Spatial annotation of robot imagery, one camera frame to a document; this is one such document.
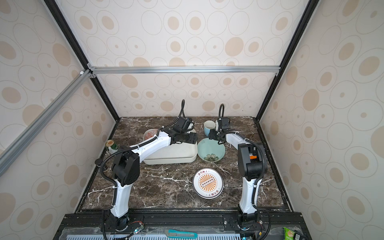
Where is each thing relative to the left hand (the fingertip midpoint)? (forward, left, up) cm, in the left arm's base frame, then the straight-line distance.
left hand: (198, 135), depth 91 cm
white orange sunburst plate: (-25, -6, -13) cm, 29 cm away
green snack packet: (-49, -43, -12) cm, 66 cm away
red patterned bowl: (+8, +33, -8) cm, 35 cm away
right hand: (+8, -10, -9) cm, 15 cm away
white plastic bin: (-3, +16, -17) cm, 24 cm away
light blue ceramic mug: (+13, -7, -7) cm, 16 cm away
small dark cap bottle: (-15, +59, -7) cm, 61 cm away
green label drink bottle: (-6, +52, -5) cm, 53 cm away
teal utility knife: (-49, +11, -12) cm, 52 cm away
